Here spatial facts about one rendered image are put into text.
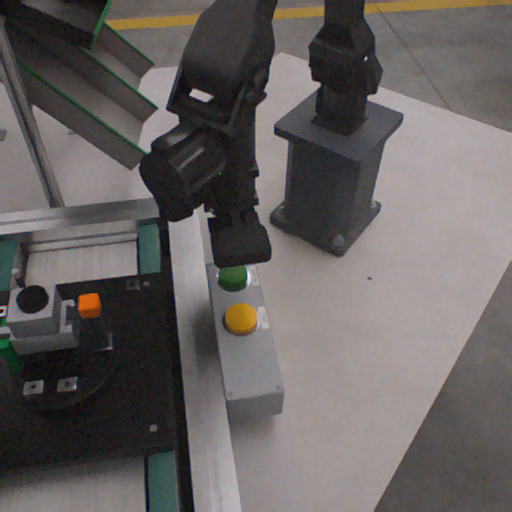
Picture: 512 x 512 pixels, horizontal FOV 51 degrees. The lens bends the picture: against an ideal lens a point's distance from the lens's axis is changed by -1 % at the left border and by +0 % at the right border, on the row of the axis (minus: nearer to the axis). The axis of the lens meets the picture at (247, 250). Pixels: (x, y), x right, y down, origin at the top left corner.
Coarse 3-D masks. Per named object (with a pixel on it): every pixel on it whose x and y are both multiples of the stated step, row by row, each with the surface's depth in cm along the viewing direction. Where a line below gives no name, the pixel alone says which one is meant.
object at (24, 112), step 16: (0, 16) 64; (0, 32) 63; (0, 48) 65; (0, 64) 66; (16, 64) 68; (16, 80) 68; (16, 96) 70; (16, 112) 71; (32, 112) 73; (32, 128) 73; (32, 144) 76; (32, 160) 77; (48, 160) 79; (48, 176) 80; (48, 192) 82
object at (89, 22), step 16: (0, 0) 63; (16, 0) 63; (32, 0) 69; (48, 0) 70; (64, 0) 72; (80, 0) 74; (96, 0) 76; (16, 16) 65; (32, 16) 65; (48, 16) 65; (64, 16) 70; (80, 16) 71; (96, 16) 73; (48, 32) 66; (64, 32) 66; (80, 32) 66; (96, 32) 67
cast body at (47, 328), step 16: (32, 288) 54; (48, 288) 55; (16, 304) 53; (32, 304) 52; (48, 304) 54; (64, 304) 57; (16, 320) 52; (32, 320) 53; (48, 320) 53; (64, 320) 56; (0, 336) 56; (16, 336) 54; (32, 336) 54; (48, 336) 55; (64, 336) 55; (32, 352) 56
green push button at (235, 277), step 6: (222, 270) 71; (228, 270) 71; (234, 270) 71; (240, 270) 71; (246, 270) 72; (222, 276) 71; (228, 276) 71; (234, 276) 71; (240, 276) 71; (246, 276) 71; (222, 282) 70; (228, 282) 70; (234, 282) 70; (240, 282) 70; (234, 288) 70
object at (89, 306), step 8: (80, 296) 55; (88, 296) 55; (96, 296) 55; (80, 304) 55; (88, 304) 55; (96, 304) 55; (72, 312) 56; (80, 312) 55; (88, 312) 55; (96, 312) 55; (88, 320) 56; (96, 320) 57; (96, 328) 58; (104, 328) 59; (96, 336) 59; (104, 336) 59; (104, 344) 60
